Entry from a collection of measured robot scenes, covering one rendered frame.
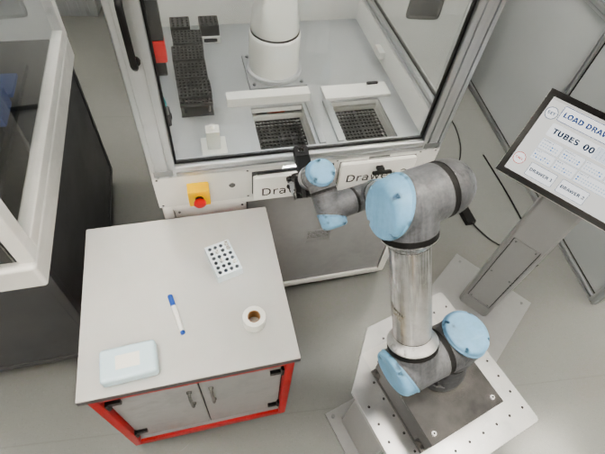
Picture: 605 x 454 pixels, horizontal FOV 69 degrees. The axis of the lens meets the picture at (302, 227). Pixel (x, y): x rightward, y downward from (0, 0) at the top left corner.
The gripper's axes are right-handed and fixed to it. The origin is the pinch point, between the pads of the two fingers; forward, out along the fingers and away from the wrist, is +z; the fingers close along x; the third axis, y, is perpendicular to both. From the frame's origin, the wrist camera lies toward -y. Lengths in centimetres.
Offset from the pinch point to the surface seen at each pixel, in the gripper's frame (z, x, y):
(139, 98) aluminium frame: -25, -44, -24
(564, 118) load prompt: -23, 87, -8
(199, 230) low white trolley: 10.2, -34.6, 12.4
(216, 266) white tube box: -3.2, -30.5, 24.8
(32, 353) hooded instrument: 52, -108, 53
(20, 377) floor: 66, -120, 65
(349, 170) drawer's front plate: 2.9, 20.3, -1.5
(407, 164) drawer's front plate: 3.0, 42.7, -1.4
